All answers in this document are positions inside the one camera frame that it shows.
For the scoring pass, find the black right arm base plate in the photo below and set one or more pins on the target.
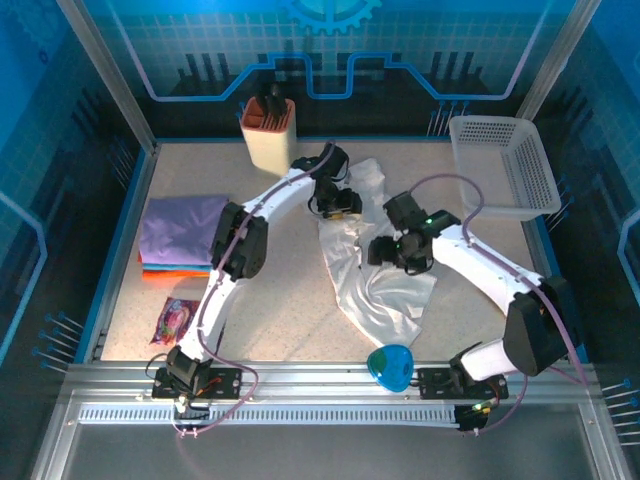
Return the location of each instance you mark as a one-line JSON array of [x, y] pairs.
[[440, 385]]

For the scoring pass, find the aluminium mounting rail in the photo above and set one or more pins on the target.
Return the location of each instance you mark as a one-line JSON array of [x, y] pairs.
[[310, 380]]

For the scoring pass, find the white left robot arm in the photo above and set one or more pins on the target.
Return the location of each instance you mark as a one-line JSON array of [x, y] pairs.
[[280, 192]]

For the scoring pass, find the cream knife block orange top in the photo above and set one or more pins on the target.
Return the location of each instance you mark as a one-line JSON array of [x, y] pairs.
[[267, 145]]

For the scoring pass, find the aluminium frame post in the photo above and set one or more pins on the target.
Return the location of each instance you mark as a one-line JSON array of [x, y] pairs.
[[107, 75], [555, 60]]

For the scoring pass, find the white t-shirt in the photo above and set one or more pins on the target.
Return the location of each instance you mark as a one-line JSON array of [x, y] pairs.
[[380, 300]]

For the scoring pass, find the purple Fox's candy bag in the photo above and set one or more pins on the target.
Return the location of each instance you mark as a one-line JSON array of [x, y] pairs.
[[172, 320]]

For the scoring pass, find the folded purple t-shirt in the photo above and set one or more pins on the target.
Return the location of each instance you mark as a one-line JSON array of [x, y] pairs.
[[180, 227]]

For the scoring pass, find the blue triangular plastic lid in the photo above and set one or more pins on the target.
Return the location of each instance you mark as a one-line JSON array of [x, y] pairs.
[[391, 367]]

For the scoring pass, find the white perforated plastic basket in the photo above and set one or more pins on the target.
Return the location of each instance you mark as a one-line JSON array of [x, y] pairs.
[[505, 165]]

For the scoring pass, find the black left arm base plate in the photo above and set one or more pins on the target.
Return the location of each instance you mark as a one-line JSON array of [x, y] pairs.
[[225, 384]]

